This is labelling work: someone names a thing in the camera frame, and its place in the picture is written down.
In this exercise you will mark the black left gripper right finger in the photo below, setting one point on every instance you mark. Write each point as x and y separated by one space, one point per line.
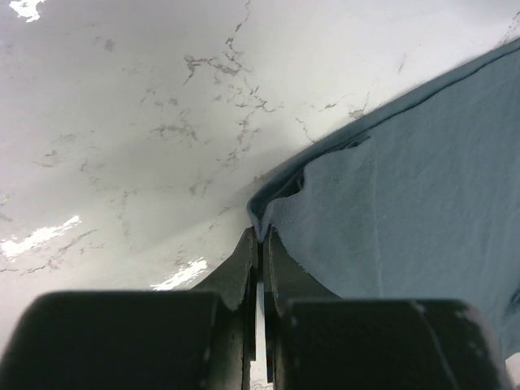
317 340

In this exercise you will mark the grey-blue t-shirt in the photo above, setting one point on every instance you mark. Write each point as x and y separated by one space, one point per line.
417 199

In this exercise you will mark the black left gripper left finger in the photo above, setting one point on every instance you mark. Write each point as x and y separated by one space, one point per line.
200 338

